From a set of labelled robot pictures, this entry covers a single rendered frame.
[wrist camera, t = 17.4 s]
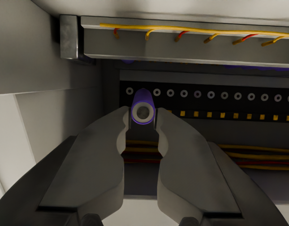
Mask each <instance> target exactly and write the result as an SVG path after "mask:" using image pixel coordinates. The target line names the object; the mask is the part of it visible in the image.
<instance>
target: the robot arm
mask: <svg viewBox="0 0 289 226"><path fill-rule="evenodd" d="M129 128H130V129H131V107H128V106H122V107H120V108H119V109H117V110H115V111H113V112H111V113H109V114H107V115H105V116H103V117H101V118H100V119H98V120H96V121H94V122H93V123H91V124H90V125H89V126H87V127H86V128H85V129H83V130H82V131H81V132H80V133H79V134H78V135H76V136H72V135H70V136H69V137H68V138H67V139H66V140H64V141H63V142H62V143H61V144H60V145H58V146H57V147H56V148H55V149H54V150H52V151H51V152H50V153H49V154H48V155H46V156H45V157H44V158H43V159H42V160H41V161H40V162H38V163H37V164H36V165H35V166H34V167H32V168H31V169H30V170H29V171H28V172H26V173H25V174H24V175H23V176H22V177H21V178H20V179H19V180H17V181H16V182H15V183H14V184H13V185H12V186H11V187H10V189H9V190H8V191H7V192H6V193H5V194H4V195H3V196H2V197H1V199H0V226H104V225H103V223H102V220H103V219H105V218H107V217H108V216H110V215H111V214H113V213H115V212H116V211H117V210H119V209H120V208H121V206H122V204H123V196H124V159H123V157H122V156H121V154H122V152H123V151H124V150H125V133H126V131H127V130H128V129H129ZM154 130H156V131H157V132H158V133H159V144H158V151H159V152H160V153H161V155H162V157H163V158H162V159H161V161H160V169H159V176H158V184H157V204H158V207H159V209H160V210H161V212H163V213H164V214H166V215H167V216H168V217H170V218H171V219H172V220H174V221H175V222H176V223H178V224H179V226H289V224H288V223H287V221H286V220H285V218H284V217H283V215H282V214H281V212H280V211H279V209H278V208H277V207H276V206H275V204H274V203H273V202H272V200H271V199H270V198H269V197H268V196H267V194H266V193H265V192H264V191H263V190H262V189H261V188H260V186H259V185H258V184H257V183H256V182H255V181H254V180H253V179H252V178H251V177H250V176H249V175H248V174H247V173H246V172H245V171H244V170H243V169H242V168H240V167H239V166H238V165H237V164H236V163H235V162H234V161H233V160H232V159H231V158H230V157H229V156H228V155H227V154H226V153H225V152H224V151H223V150H222V149H221V148H220V147H219V146H218V145H217V144H216V143H215V142H209V141H207V140H206V139H205V138H204V137H203V136H202V135H201V134H200V133H199V132H198V131H197V130H196V129H194V128H193V127H192V126H191V125H189V124H188V123H187V122H185V121H183V120H182V119H180V118H179V117H177V116H175V115H174V114H172V113H171V112H169V111H167V110H166V109H164V108H157V109H155V117H154Z"/></svg>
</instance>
